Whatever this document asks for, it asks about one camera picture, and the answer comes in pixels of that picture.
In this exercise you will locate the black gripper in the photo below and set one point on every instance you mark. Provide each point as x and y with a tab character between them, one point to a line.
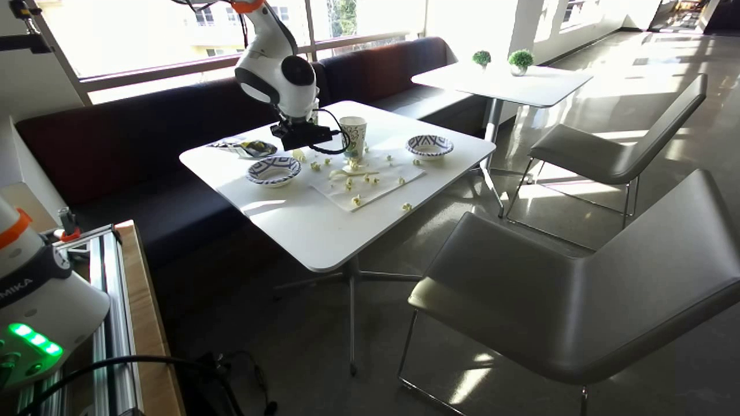
298	133

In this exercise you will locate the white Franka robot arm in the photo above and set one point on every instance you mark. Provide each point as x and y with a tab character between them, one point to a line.
279	77

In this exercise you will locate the coffee print paper cup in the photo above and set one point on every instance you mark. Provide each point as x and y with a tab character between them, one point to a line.
356	139

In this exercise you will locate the blue patterned paper bowl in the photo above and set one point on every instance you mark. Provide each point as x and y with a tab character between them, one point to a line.
274	174
430	145

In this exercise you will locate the white popcorn piece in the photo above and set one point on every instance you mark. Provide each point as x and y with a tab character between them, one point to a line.
405	205
358	201

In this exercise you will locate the black popcorn bag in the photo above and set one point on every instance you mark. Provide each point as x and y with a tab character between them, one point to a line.
252	149

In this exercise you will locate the white side table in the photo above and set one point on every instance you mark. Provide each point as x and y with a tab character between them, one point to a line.
509	83

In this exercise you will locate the dark bench sofa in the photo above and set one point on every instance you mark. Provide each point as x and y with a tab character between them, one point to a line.
131	145

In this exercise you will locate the wooden stand board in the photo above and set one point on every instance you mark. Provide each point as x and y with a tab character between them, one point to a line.
152	323

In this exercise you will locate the grey cushioned chair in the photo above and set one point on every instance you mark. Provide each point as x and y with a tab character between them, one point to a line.
593	152
579	292

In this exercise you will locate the metal table pedestal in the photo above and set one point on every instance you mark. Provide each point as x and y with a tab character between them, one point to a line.
352	308

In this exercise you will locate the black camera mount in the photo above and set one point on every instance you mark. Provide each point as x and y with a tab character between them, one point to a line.
24	42

